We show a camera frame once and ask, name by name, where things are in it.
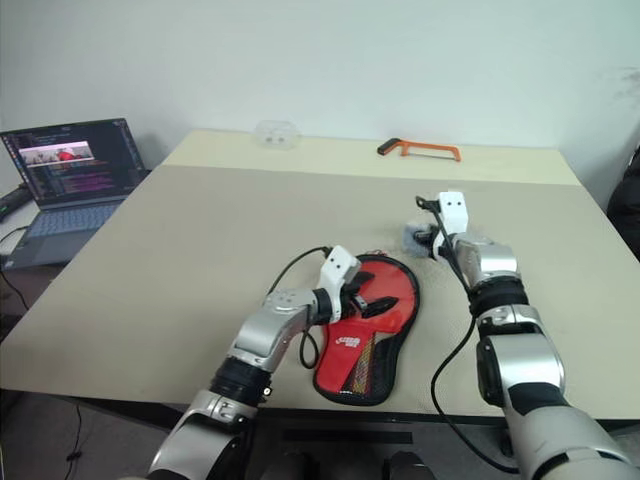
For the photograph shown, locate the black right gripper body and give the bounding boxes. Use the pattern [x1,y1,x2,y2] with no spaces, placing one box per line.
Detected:
[404,222,444,261]

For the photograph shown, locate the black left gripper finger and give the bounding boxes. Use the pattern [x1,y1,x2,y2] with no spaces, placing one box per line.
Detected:
[366,296,400,319]
[349,272,376,297]

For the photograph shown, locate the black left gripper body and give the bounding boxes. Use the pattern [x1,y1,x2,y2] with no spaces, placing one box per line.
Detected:
[343,287,374,321]

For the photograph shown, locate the black and red paddle case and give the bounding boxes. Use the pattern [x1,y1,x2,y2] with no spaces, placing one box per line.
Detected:
[313,249,421,397]

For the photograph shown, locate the black bar under table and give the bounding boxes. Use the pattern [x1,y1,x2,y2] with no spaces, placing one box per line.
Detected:
[283,429,414,446]

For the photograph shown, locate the dark rounded shape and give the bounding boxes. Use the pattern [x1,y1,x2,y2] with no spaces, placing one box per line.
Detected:
[384,449,441,480]

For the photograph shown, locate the clear plastic container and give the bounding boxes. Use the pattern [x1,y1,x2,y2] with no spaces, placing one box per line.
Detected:
[254,119,301,150]

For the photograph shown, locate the black chair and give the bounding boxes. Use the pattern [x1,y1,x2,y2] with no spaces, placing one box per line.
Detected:
[606,144,640,247]

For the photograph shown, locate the blue-grey open laptop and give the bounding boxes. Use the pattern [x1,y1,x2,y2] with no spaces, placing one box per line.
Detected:
[0,117,151,271]

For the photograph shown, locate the black device beside laptop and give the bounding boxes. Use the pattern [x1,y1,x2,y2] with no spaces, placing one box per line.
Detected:
[0,185,34,222]

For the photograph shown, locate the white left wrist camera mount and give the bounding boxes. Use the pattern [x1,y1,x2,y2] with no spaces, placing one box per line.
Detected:
[318,245,362,322]

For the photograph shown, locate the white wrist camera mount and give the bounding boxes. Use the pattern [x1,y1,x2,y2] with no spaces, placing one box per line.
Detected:
[437,189,472,236]
[318,245,362,322]

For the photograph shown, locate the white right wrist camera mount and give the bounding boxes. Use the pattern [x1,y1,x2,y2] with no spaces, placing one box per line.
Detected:
[437,189,472,236]

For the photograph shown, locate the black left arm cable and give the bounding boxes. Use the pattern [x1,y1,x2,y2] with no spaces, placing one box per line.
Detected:
[262,244,334,371]

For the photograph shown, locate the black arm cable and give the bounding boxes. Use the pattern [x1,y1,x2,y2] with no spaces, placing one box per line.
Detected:
[413,194,519,474]
[262,244,334,371]

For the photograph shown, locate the orange hacksaw with black handle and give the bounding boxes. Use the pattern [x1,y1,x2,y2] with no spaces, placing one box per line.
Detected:
[377,138,464,164]

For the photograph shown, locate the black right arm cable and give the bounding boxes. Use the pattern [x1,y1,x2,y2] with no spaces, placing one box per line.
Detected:
[413,194,519,474]

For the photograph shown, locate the black cable on floor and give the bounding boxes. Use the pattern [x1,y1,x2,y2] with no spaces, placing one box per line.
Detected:
[64,399,84,464]

